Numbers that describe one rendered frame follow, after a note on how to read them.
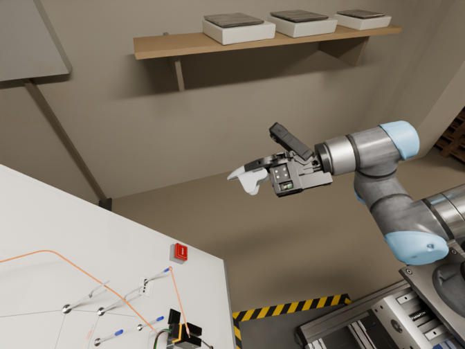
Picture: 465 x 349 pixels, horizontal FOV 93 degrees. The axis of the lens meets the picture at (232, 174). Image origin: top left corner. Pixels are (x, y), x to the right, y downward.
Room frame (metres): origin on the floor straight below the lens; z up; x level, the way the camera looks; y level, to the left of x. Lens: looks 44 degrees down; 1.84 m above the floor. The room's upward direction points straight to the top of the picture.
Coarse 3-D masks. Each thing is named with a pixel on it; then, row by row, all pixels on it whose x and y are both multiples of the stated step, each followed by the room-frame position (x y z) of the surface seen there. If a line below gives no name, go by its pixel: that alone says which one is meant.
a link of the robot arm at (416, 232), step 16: (448, 192) 0.24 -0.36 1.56; (464, 192) 0.23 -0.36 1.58; (384, 208) 0.25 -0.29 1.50; (400, 208) 0.24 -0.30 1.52; (416, 208) 0.23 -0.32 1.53; (432, 208) 0.22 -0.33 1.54; (448, 208) 0.21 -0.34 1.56; (464, 208) 0.20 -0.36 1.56; (384, 224) 0.23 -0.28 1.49; (400, 224) 0.21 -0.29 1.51; (416, 224) 0.20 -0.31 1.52; (432, 224) 0.20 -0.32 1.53; (448, 224) 0.19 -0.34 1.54; (464, 224) 0.19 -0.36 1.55; (400, 240) 0.19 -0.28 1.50; (416, 240) 0.18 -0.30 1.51; (432, 240) 0.18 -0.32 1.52; (448, 240) 0.18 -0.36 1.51; (400, 256) 0.17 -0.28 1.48; (416, 256) 0.16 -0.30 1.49; (432, 256) 0.16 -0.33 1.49
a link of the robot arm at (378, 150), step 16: (384, 128) 0.35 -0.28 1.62; (400, 128) 0.34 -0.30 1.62; (352, 144) 0.33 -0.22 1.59; (368, 144) 0.33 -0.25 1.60; (384, 144) 0.32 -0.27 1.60; (400, 144) 0.32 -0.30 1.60; (416, 144) 0.31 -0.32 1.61; (368, 160) 0.31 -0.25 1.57; (384, 160) 0.31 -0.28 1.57; (400, 160) 0.32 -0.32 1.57
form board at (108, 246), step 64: (0, 192) 0.31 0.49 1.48; (64, 192) 0.38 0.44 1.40; (0, 256) 0.19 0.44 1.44; (64, 256) 0.23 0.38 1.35; (128, 256) 0.29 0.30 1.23; (192, 256) 0.38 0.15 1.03; (0, 320) 0.10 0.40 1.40; (64, 320) 0.11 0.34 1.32; (128, 320) 0.14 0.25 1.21; (192, 320) 0.17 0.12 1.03
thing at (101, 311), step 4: (140, 288) 0.16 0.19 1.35; (132, 292) 0.16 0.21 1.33; (124, 296) 0.16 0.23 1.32; (136, 296) 0.15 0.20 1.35; (120, 300) 0.15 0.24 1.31; (132, 300) 0.14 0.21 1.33; (112, 304) 0.15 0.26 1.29; (116, 304) 0.15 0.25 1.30; (100, 308) 0.15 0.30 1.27; (104, 308) 0.14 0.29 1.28; (108, 308) 0.14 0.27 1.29; (100, 312) 0.14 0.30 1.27
